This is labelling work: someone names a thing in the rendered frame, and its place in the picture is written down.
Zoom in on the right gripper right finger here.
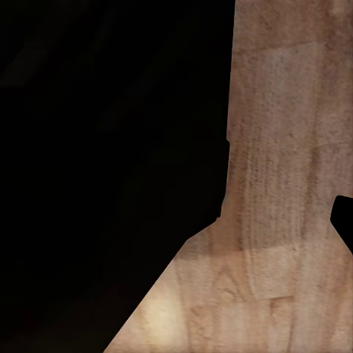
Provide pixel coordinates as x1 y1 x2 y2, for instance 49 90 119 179
330 195 353 254

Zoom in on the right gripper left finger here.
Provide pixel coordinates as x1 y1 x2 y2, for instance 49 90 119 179
0 196 38 283

